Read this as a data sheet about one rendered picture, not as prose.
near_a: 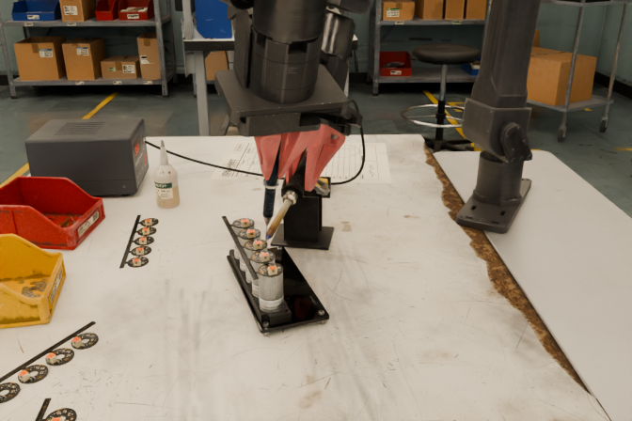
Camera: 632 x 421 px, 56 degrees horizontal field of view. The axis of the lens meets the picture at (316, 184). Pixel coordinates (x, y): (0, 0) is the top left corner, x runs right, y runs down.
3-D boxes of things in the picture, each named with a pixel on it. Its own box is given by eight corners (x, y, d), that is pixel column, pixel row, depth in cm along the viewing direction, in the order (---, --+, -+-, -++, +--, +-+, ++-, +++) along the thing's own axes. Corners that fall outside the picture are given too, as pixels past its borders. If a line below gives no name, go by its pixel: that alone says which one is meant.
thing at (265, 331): (227, 263, 72) (226, 255, 72) (283, 254, 74) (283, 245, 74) (260, 339, 58) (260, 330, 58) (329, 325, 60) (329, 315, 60)
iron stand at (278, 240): (308, 272, 77) (354, 219, 73) (254, 234, 76) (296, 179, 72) (316, 251, 82) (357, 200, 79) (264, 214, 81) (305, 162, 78)
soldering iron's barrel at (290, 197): (276, 241, 64) (299, 199, 68) (272, 233, 63) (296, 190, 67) (264, 240, 65) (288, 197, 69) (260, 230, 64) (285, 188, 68)
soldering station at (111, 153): (150, 171, 101) (144, 116, 98) (138, 198, 90) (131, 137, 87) (57, 174, 100) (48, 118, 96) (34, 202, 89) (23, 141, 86)
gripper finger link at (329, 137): (314, 190, 65) (330, 106, 65) (257, 180, 68) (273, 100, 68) (336, 196, 71) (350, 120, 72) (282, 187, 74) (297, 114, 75)
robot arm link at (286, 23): (225, 29, 48) (228, -58, 44) (270, 10, 52) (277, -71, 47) (292, 62, 45) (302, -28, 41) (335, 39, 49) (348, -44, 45)
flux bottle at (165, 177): (153, 202, 89) (146, 138, 85) (175, 197, 91) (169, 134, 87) (161, 210, 86) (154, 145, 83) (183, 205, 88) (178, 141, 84)
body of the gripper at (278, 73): (213, 88, 53) (214, 9, 48) (320, 80, 56) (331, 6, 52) (231, 131, 48) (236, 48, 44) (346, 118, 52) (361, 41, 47)
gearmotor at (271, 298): (279, 304, 62) (278, 260, 60) (287, 317, 60) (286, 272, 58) (257, 308, 61) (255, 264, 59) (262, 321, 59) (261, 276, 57)
